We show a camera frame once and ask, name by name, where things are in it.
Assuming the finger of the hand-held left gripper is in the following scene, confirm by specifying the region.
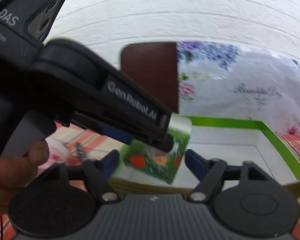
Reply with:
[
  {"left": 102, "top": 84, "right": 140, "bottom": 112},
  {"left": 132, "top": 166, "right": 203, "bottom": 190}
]
[
  {"left": 97, "top": 62, "right": 174, "bottom": 153},
  {"left": 72, "top": 112, "right": 135, "bottom": 146}
]

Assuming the clear plastic packet red print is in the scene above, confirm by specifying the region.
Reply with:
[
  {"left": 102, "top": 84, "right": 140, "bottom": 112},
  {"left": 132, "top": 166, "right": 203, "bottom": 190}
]
[{"left": 46, "top": 137, "right": 95, "bottom": 167}]

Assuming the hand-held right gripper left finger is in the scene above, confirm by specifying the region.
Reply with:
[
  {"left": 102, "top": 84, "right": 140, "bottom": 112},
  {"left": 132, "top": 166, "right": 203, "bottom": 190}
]
[{"left": 27, "top": 150, "right": 121, "bottom": 203}]

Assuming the white floral pillow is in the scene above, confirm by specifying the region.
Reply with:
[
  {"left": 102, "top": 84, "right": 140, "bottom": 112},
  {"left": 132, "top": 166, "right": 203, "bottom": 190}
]
[{"left": 176, "top": 41, "right": 300, "bottom": 135}]

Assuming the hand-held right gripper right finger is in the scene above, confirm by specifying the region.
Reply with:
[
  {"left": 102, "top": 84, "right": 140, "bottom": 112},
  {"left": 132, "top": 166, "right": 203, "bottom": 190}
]
[{"left": 184, "top": 149, "right": 273, "bottom": 203}]

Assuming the brown wooden headboard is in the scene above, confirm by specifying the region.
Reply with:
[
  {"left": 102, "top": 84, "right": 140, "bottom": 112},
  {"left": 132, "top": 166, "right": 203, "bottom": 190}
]
[{"left": 120, "top": 42, "right": 180, "bottom": 114}]

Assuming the flower print packet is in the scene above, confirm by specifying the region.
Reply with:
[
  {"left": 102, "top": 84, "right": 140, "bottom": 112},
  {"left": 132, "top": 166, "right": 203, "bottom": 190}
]
[{"left": 119, "top": 116, "right": 192, "bottom": 184}]

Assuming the plaid bedsheet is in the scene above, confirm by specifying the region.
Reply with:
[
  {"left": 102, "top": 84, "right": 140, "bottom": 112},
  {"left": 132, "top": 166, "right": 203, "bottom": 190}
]
[{"left": 0, "top": 121, "right": 300, "bottom": 240}]

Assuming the person's left hand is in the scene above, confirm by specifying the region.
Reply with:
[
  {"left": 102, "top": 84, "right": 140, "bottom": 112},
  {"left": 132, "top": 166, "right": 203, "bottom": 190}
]
[{"left": 0, "top": 141, "right": 50, "bottom": 216}]

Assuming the green cardboard box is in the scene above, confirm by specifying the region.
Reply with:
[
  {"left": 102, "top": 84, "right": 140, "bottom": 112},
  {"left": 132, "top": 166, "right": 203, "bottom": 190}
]
[{"left": 109, "top": 116, "right": 300, "bottom": 205}]

